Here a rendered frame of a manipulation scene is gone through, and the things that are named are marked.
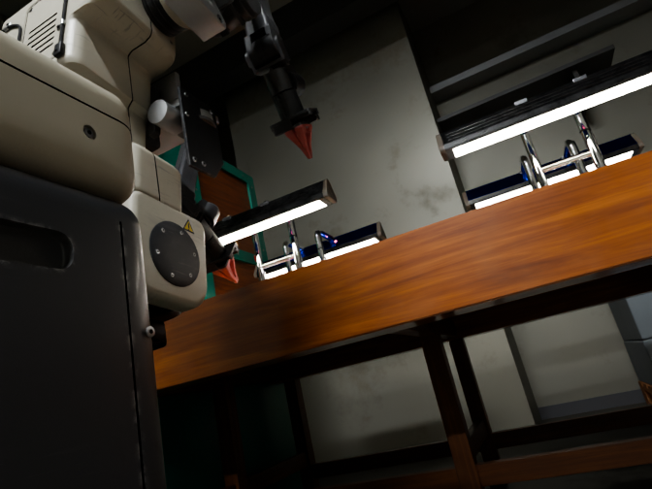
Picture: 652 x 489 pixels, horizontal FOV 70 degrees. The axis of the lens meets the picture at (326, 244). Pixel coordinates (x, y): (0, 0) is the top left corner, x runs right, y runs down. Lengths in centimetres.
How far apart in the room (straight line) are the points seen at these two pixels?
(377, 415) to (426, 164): 173
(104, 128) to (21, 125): 8
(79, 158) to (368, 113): 331
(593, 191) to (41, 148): 88
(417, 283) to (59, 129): 73
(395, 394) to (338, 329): 222
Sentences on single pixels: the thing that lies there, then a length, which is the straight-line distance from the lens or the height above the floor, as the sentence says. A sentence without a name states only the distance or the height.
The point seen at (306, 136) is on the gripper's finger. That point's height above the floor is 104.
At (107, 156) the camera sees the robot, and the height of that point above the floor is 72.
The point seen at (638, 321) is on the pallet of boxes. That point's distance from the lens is 289.
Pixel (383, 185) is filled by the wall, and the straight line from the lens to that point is 341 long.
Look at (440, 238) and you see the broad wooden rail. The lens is 99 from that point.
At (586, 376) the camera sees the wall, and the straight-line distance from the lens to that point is 376.
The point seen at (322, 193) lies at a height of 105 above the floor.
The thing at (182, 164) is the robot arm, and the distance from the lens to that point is 131.
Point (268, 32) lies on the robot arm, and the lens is 111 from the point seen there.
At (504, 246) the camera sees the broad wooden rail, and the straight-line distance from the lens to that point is 98.
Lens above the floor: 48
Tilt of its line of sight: 17 degrees up
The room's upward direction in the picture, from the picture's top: 13 degrees counter-clockwise
